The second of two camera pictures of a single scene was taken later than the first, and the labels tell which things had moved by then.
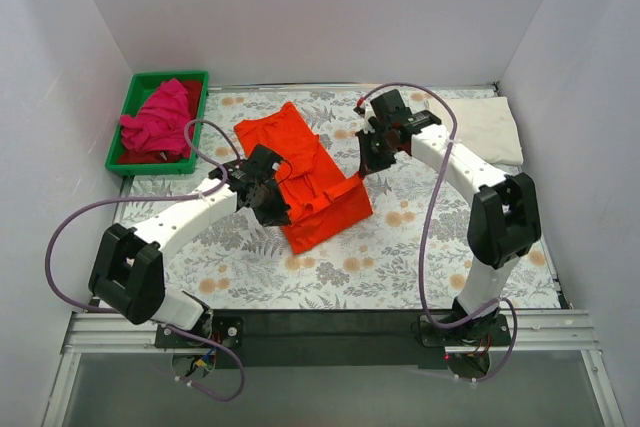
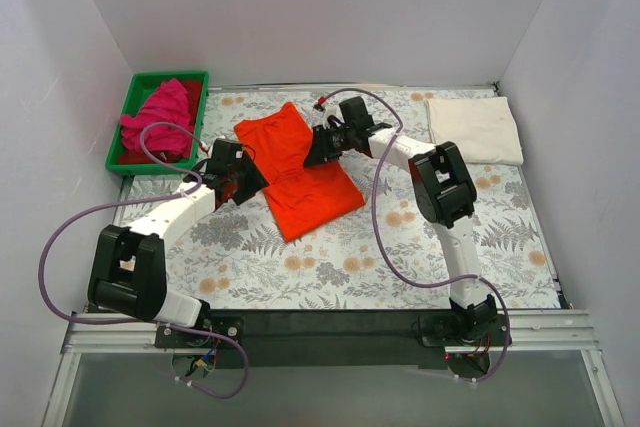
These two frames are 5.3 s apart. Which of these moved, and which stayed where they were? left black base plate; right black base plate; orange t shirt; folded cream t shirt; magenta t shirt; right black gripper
Moved: orange t shirt; right black gripper
Stayed: folded cream t shirt; magenta t shirt; right black base plate; left black base plate
